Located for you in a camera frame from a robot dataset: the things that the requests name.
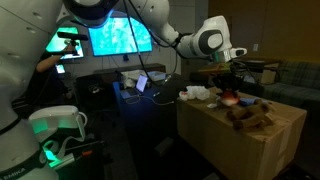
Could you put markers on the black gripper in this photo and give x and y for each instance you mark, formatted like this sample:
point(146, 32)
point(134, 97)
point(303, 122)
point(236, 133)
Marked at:
point(228, 81)

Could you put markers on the red ball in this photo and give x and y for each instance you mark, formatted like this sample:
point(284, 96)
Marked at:
point(230, 100)

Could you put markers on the small white scrap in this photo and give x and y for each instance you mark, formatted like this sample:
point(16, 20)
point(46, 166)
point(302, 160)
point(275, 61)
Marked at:
point(212, 105)

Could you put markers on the white cloth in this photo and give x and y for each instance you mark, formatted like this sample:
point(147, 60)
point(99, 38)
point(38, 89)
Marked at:
point(198, 92)

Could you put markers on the brown plush toy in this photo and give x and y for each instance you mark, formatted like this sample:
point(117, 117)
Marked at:
point(251, 115)

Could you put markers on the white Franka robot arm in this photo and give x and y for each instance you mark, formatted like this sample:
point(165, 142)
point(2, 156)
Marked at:
point(20, 33)

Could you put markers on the large cardboard box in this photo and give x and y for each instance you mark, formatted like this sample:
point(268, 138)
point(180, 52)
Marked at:
point(216, 143)

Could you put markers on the wooden shelf cabinet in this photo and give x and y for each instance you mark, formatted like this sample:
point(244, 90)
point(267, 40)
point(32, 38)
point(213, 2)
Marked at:
point(266, 75)

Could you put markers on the green plaid sofa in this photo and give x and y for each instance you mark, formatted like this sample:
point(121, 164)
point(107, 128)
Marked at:
point(296, 83)

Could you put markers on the clear plastic bin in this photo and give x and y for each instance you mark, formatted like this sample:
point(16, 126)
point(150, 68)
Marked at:
point(156, 76)

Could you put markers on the flat black slab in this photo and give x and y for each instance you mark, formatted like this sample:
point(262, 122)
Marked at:
point(165, 145)

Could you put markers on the small open laptop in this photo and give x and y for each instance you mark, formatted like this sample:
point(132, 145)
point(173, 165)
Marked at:
point(140, 83)

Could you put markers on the white plastic bag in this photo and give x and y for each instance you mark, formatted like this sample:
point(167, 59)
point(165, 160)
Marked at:
point(131, 77)

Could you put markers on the small lit screen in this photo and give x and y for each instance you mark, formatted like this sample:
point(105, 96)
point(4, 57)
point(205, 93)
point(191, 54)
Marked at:
point(60, 69)

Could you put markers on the person in dark clothes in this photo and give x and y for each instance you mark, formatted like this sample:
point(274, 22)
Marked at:
point(50, 76)

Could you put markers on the white wall outlet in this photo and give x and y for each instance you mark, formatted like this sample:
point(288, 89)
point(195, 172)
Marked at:
point(255, 47)

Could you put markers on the large wall monitor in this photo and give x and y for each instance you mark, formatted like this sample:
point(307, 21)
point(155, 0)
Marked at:
point(113, 40)

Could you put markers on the black camera tripod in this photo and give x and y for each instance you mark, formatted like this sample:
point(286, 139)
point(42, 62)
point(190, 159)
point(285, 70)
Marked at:
point(74, 46)

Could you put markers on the black stereo camera bar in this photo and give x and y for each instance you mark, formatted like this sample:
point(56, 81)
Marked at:
point(71, 36)

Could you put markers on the wide wall monitor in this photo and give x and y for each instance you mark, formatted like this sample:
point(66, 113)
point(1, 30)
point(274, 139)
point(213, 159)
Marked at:
point(63, 50)

